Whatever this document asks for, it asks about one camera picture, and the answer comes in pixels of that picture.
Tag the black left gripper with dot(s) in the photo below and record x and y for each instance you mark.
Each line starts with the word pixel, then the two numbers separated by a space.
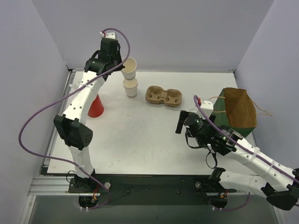
pixel 117 59

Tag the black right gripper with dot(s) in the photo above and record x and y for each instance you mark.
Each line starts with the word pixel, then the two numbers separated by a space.
pixel 181 122

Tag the white paper coffee cup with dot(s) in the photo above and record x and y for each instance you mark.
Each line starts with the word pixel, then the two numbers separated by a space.
pixel 129 70

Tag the brown pulp cup carrier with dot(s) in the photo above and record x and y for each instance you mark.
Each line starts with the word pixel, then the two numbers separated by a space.
pixel 157 95

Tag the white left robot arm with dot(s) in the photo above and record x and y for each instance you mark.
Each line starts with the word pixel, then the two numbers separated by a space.
pixel 71 124

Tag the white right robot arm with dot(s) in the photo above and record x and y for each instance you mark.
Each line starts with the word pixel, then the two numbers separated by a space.
pixel 278 184

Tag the green brown paper bag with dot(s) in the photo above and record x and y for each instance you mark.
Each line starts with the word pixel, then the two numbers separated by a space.
pixel 235 109

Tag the red straw holder cup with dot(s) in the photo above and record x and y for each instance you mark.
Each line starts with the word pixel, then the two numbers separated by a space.
pixel 96 108

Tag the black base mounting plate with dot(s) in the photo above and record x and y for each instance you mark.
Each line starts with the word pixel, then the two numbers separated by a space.
pixel 157 189

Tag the aluminium frame rail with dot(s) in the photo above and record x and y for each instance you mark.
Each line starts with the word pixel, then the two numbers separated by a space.
pixel 48 186

